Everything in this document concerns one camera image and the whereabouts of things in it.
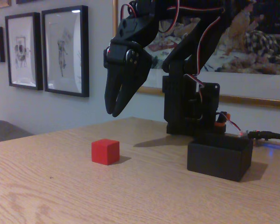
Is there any red cube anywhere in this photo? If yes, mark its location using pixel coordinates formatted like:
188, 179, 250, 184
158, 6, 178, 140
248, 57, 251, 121
91, 139, 120, 166

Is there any black box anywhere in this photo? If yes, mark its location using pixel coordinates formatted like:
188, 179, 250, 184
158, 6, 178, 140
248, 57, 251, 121
187, 133, 254, 182

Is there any black-framed figure drawing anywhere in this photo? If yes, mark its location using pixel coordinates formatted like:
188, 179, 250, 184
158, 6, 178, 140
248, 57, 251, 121
41, 5, 90, 98

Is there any black-framed sketch with square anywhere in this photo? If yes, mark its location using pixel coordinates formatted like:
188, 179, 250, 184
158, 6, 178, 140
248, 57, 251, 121
5, 12, 44, 91

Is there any orange black table clamp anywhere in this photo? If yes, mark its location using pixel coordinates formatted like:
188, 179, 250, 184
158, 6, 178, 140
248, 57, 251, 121
214, 112, 231, 128

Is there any large gold-framed painting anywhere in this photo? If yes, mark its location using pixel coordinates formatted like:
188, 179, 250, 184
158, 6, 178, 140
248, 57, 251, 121
112, 0, 280, 109

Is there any grey upholstered chair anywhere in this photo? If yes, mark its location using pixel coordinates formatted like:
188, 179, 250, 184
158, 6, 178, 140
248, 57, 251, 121
0, 119, 35, 144

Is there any red white gripper servo cable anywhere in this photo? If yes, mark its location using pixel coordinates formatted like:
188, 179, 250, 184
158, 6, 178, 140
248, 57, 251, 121
119, 3, 138, 21

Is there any dark picture frame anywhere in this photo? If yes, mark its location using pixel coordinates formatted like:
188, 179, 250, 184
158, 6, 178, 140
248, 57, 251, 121
15, 0, 44, 5

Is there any red white base cable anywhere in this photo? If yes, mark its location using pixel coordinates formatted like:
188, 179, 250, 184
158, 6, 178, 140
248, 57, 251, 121
218, 112, 244, 136

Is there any gold picture frame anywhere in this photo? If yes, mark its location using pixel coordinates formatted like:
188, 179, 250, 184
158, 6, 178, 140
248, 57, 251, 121
0, 0, 12, 11

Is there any black power plug cable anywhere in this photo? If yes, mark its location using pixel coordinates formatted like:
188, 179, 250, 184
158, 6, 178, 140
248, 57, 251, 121
247, 130, 280, 142

